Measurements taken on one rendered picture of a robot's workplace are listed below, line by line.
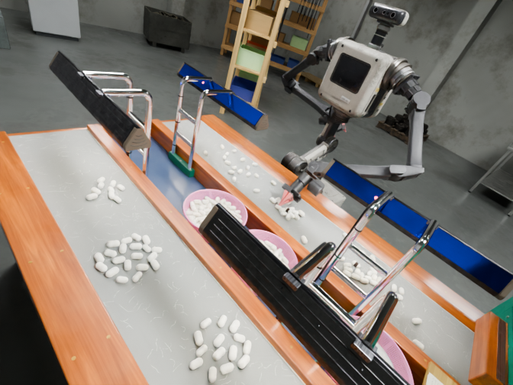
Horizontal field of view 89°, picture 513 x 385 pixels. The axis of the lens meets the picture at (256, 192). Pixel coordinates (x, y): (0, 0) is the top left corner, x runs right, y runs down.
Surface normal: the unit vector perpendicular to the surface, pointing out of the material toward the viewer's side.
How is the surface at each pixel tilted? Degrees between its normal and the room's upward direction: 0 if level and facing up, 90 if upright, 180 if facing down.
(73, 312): 0
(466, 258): 58
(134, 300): 0
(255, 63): 90
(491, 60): 90
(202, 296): 0
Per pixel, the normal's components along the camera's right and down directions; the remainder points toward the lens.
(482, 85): -0.76, 0.18
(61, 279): 0.29, -0.77
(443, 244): -0.41, -0.18
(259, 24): -0.17, 0.55
